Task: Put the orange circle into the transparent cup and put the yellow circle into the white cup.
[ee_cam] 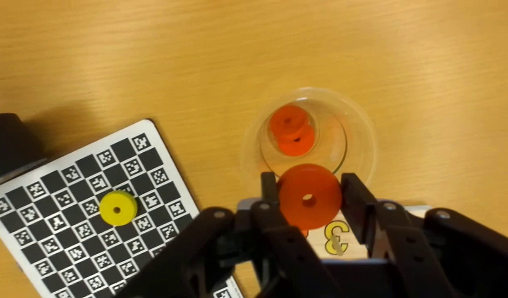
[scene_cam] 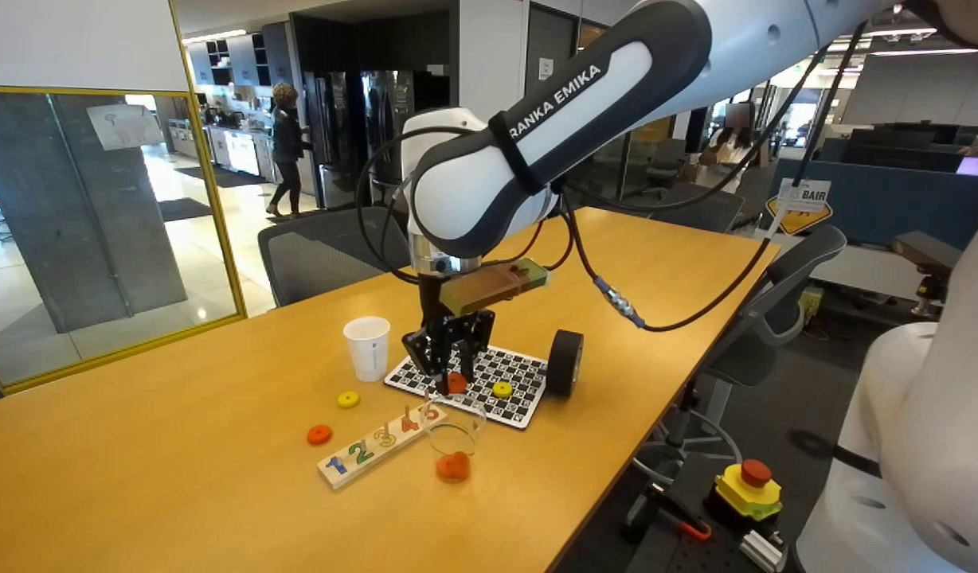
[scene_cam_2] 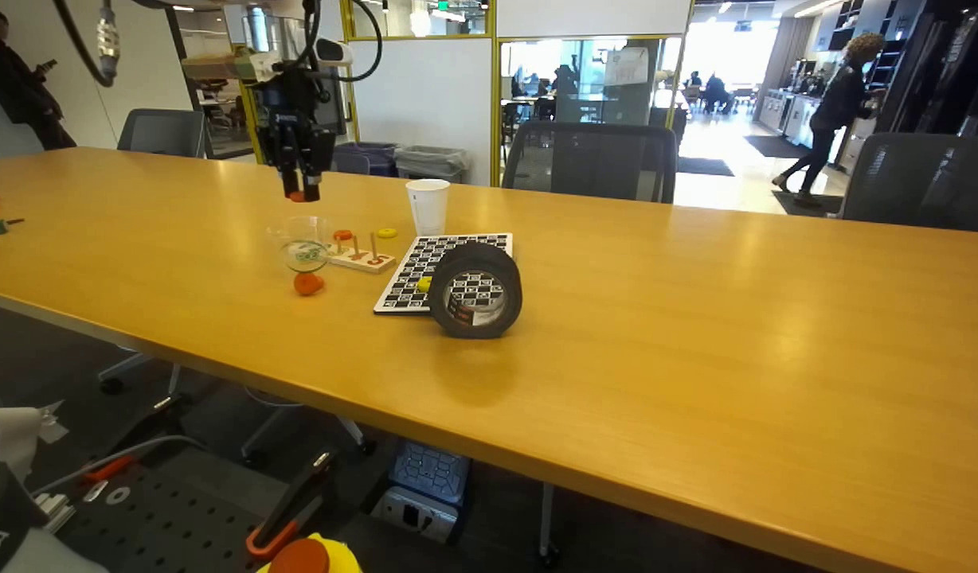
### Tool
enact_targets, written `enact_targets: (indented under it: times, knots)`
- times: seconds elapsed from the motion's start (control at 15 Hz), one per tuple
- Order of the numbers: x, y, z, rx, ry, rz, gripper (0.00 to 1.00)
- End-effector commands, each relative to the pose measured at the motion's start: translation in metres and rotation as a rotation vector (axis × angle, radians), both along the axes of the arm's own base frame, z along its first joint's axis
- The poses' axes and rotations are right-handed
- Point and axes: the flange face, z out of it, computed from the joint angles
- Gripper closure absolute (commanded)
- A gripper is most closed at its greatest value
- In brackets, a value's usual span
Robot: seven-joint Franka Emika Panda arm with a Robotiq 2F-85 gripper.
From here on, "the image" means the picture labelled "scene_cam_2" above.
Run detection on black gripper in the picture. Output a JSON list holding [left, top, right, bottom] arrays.
[[254, 64, 348, 208]]

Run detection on white paper cup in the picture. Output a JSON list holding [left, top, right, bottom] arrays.
[[404, 174, 454, 238]]

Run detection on wooden number peg board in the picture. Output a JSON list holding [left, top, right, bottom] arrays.
[[325, 216, 398, 276]]

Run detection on yellow framed glass partition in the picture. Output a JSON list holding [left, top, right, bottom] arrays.
[[338, 0, 694, 195]]

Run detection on black white marker board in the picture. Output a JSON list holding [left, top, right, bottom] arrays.
[[370, 230, 519, 319]]

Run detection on black office chair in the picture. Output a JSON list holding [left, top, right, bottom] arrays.
[[93, 354, 376, 481]]

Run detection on standing person with phone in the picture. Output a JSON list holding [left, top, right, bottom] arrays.
[[0, 2, 80, 154]]

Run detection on black clamp orange grip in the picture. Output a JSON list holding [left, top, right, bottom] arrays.
[[243, 446, 340, 566]]

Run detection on blue white box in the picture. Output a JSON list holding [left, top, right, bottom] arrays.
[[370, 441, 471, 547]]

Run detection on small orange tool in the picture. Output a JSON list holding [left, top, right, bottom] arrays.
[[80, 456, 145, 492]]

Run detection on yellow red emergency stop button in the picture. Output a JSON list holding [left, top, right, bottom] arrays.
[[254, 532, 367, 573]]

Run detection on dark floor mat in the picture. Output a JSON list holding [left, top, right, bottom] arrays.
[[768, 188, 852, 221], [673, 154, 740, 180]]

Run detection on person in dark clothes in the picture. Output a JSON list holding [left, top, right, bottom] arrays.
[[771, 29, 886, 205]]

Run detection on dark grey office chair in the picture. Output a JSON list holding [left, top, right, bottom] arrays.
[[837, 132, 978, 237]]

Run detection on black glass doors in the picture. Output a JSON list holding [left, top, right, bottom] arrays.
[[879, 0, 978, 139]]

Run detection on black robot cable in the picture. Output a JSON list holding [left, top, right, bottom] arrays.
[[51, 0, 387, 88]]

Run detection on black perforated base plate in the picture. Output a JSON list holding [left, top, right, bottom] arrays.
[[37, 443, 300, 573]]

